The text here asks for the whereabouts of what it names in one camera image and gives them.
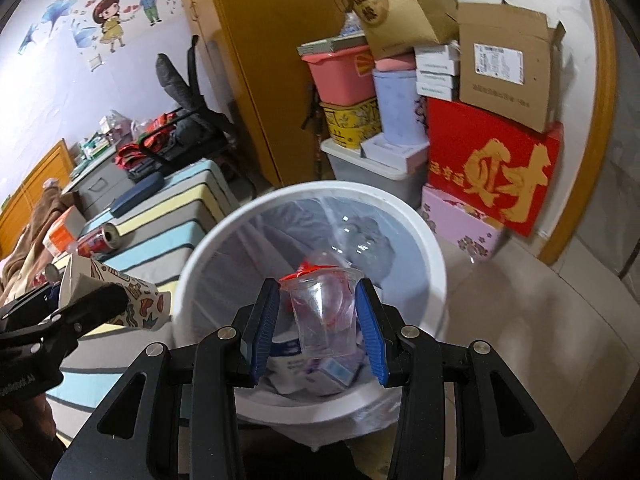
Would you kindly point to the black glasses case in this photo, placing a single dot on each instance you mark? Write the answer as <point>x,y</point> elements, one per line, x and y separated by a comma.
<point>135,195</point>

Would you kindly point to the red drink can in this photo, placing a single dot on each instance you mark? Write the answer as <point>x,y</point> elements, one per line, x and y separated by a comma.
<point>95,242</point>

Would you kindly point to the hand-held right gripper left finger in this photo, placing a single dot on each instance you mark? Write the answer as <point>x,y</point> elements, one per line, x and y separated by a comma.
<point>262,330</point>

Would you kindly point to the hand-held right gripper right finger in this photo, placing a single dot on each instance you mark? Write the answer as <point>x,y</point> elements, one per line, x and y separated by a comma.
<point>372,330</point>

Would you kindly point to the wooden bed headboard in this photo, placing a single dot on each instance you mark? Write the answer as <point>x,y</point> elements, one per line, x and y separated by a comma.
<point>35,180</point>

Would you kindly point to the white trash bin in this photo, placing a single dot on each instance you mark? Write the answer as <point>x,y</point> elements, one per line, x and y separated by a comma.
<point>435,285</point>

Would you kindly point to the orange and white box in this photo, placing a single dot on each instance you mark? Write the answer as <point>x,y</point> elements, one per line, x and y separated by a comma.
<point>62,232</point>

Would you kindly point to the black chair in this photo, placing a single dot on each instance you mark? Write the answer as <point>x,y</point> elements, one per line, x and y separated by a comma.
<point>200,125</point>

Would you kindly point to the cartoon couple wall sticker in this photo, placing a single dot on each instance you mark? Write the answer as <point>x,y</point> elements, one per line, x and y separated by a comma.
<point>110,20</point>

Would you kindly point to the purple drink carton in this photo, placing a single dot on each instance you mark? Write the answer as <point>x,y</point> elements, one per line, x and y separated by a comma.
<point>335,370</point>

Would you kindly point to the patterned paper cup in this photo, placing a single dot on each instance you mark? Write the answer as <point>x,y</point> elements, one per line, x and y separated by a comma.
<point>135,300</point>

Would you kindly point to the red gift box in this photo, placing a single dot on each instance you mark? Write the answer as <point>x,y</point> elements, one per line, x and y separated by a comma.
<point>450,135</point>

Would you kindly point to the brown blanket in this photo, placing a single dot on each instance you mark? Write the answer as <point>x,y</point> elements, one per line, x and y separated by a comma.
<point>25,255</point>

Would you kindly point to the wooden wardrobe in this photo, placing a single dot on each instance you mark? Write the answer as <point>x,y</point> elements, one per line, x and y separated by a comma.
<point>260,60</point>

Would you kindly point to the wooden door frame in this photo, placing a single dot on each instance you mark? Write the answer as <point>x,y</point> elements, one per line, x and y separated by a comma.
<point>602,110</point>

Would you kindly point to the red shopping bags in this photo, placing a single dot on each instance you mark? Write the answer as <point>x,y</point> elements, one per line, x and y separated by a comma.
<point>150,140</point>

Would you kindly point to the white wall switch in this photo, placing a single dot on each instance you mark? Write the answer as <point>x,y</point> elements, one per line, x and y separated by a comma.
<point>95,61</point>

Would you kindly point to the patterned flat box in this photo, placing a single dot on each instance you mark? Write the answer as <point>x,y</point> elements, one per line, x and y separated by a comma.
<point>325,45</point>

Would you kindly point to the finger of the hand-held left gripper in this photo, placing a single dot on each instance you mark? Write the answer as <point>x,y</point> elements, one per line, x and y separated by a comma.
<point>95,302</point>
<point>35,296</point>

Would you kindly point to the grey chair cushion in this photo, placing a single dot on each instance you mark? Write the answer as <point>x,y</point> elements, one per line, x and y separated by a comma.
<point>172,80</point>

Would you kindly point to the clear cup with red lid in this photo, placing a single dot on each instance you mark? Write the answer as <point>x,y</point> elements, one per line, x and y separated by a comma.
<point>320,310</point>

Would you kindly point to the person's left forearm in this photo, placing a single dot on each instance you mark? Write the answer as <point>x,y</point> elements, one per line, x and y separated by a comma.
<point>27,417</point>

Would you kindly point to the pink flowered box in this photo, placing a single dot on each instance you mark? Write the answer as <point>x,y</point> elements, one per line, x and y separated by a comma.
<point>450,220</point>

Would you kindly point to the small white box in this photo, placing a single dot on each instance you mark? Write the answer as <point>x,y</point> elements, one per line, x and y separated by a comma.
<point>437,92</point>
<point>435,77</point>
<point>437,55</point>

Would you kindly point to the pink round lid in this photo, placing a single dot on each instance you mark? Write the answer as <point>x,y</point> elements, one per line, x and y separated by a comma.
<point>395,63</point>

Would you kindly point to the pink plastic storage bin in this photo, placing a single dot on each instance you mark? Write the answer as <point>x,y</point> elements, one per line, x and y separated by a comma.
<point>345,80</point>

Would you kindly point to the light blue cylinder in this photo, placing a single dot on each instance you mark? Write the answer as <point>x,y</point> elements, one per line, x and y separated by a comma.
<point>397,105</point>

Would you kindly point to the brown paper bag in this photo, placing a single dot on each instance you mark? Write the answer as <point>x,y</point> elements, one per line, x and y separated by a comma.
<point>400,10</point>

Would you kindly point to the yellow patterned box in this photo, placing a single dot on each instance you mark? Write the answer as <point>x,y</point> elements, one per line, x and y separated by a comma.
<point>350,120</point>

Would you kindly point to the clear plastic bag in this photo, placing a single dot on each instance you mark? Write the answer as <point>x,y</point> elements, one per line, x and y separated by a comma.
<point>142,126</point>
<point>352,25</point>

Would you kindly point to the clear bin liner bag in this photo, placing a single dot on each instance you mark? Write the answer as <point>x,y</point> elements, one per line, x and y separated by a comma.
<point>300,230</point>

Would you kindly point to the grey nightstand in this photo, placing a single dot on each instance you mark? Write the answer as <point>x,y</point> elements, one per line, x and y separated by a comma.
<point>97,185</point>

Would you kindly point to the white yogurt cup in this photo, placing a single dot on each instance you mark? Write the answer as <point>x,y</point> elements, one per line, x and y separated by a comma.
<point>287,355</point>

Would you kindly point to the open cardboard box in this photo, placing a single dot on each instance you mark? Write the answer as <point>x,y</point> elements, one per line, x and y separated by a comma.
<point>500,60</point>

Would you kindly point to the pile of small boxes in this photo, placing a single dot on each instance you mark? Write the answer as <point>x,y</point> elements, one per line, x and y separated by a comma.
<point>95,147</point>

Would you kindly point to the grey storage bin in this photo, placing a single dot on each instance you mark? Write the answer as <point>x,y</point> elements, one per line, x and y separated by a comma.
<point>370,180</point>

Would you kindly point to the white foam tray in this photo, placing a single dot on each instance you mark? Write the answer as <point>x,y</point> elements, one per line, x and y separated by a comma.
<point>395,150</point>

